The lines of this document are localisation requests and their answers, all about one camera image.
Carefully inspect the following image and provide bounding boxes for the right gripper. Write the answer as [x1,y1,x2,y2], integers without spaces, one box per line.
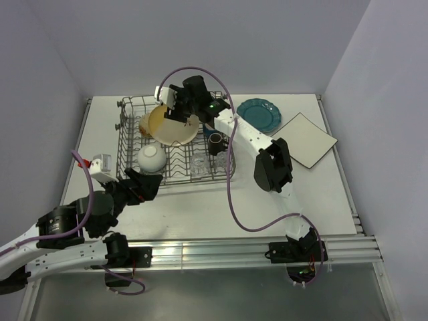
[164,84,199,124]

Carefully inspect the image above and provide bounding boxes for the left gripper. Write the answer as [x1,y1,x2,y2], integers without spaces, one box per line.
[96,167,163,236]

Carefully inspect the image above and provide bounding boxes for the white bowl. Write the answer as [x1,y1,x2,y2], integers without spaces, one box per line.
[137,143,167,173]

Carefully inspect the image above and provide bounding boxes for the cream yellow plate leaf motif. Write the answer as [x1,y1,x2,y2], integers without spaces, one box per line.
[148,105,199,146]

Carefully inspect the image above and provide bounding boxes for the cream bowl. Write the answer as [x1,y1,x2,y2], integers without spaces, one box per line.
[138,113,152,138]

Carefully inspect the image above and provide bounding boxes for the brown mug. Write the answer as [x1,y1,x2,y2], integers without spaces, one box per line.
[208,132,227,156]

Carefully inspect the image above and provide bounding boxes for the clear glass mug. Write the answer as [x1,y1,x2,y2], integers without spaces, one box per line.
[190,153,210,178]

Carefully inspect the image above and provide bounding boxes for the clear drinking glass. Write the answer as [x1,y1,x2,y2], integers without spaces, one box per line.
[214,151,232,173]

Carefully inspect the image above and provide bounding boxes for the teal scalloped plate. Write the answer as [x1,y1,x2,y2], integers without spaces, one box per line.
[237,98,282,133]

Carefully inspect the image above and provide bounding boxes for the white square plate black rim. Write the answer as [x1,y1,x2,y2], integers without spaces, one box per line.
[272,113,338,169]

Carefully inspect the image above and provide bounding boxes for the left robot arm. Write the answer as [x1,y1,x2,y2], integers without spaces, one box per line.
[1,168,163,295]

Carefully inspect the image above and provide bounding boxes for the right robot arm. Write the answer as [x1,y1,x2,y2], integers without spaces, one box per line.
[154,76,327,263]

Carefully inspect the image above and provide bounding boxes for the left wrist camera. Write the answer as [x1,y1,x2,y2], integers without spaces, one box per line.
[78,154,116,183]

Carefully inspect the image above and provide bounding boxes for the grey wire dish rack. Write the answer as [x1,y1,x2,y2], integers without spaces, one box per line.
[115,96,227,187]

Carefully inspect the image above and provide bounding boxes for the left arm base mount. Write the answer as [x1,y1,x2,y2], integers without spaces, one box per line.
[90,247,152,292]

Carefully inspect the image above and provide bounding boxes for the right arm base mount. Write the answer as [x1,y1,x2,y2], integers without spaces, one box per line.
[264,241,328,284]

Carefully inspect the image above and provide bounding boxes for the aluminium rail frame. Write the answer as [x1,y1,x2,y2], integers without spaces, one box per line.
[18,95,404,321]

